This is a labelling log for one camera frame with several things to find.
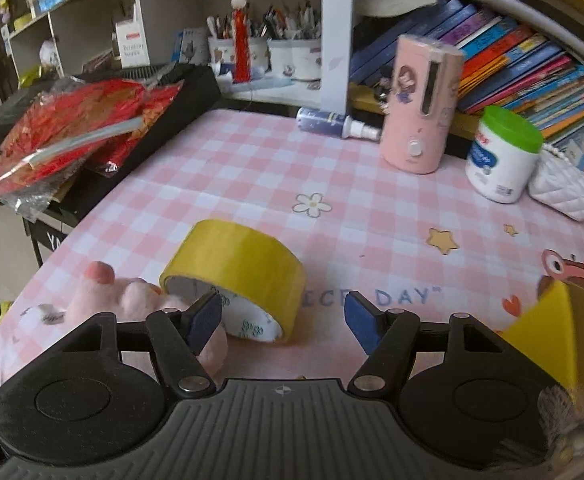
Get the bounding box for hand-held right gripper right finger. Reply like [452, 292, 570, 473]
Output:
[344, 290, 522, 398]

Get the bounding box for red doll figure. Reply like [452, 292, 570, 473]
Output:
[229, 0, 253, 83]

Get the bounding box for black keyboard stand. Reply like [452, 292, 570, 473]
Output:
[22, 205, 85, 268]

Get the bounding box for blue white card box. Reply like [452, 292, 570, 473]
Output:
[172, 27, 209, 66]

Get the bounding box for white fluffy bag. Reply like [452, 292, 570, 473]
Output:
[39, 40, 63, 71]

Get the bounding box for row of colourful books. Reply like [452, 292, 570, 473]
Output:
[349, 0, 584, 141]

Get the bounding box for white bookshelf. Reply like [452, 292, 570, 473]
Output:
[0, 0, 584, 161]

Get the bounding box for small spray bottle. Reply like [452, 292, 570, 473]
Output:
[296, 106, 383, 141]

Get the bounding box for yellow cardboard box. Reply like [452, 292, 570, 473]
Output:
[500, 279, 584, 411]

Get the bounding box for red packets in plastic bag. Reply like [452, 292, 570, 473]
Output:
[0, 77, 183, 221]

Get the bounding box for pink plush toy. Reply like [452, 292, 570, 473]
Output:
[22, 261, 229, 378]

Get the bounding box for yellow tape roll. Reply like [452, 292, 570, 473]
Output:
[159, 219, 307, 345]

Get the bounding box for white quilted purse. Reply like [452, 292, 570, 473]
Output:
[528, 142, 584, 222]

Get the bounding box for white jar green lid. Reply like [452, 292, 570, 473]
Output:
[465, 105, 545, 205]

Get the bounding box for bunch of pens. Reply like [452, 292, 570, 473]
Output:
[207, 10, 267, 41]
[264, 4, 323, 42]

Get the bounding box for white pen cup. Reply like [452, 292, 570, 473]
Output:
[207, 35, 270, 78]
[267, 37, 323, 81]

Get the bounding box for thick white-paged book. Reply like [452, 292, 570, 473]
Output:
[354, 0, 440, 18]

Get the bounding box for pink cylindrical humidifier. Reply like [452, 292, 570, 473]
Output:
[379, 34, 465, 176]

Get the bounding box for pink checkered tablecloth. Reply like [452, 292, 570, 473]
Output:
[0, 107, 584, 431]

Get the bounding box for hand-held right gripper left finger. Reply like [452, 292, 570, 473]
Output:
[47, 289, 223, 399]

